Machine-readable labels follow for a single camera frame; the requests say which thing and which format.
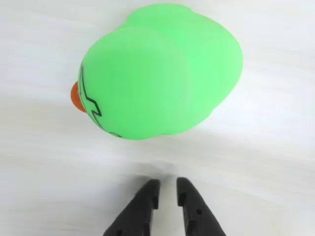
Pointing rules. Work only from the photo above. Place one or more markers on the green rubber duck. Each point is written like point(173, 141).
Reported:
point(160, 73)

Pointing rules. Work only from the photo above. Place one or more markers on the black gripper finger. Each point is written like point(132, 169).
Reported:
point(194, 211)
point(137, 211)

